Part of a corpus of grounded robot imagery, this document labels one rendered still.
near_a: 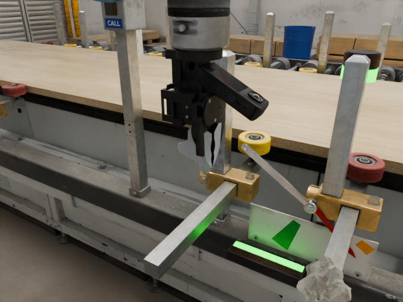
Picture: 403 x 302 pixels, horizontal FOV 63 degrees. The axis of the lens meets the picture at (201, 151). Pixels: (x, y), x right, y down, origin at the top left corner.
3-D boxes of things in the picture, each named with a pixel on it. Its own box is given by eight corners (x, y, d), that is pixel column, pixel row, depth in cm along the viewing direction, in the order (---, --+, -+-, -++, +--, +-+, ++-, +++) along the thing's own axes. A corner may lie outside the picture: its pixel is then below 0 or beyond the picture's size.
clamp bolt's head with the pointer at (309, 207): (360, 260, 64) (310, 201, 64) (348, 265, 65) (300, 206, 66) (361, 254, 65) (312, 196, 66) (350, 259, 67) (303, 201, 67)
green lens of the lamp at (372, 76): (373, 84, 57) (376, 71, 56) (337, 80, 59) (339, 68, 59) (377, 77, 61) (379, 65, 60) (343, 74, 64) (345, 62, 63)
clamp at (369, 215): (375, 233, 62) (381, 211, 60) (302, 211, 68) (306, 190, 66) (378, 218, 66) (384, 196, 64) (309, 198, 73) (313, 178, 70)
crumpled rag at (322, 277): (346, 317, 41) (350, 304, 40) (292, 294, 44) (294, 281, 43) (357, 271, 48) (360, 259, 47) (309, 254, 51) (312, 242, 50)
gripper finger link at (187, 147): (183, 167, 61) (182, 119, 57) (212, 175, 58) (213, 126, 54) (174, 174, 58) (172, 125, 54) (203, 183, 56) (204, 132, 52)
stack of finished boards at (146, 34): (159, 37, 918) (159, 30, 910) (93, 48, 729) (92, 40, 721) (137, 35, 952) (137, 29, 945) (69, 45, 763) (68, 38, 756)
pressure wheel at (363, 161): (371, 218, 70) (384, 170, 65) (332, 207, 74) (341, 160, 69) (375, 199, 76) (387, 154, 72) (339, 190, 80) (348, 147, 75)
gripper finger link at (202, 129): (204, 147, 57) (204, 98, 53) (213, 150, 56) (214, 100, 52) (189, 158, 53) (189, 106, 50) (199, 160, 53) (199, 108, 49)
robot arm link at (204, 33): (240, 14, 50) (209, 18, 42) (238, 48, 52) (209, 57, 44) (189, 13, 54) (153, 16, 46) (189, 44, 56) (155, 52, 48)
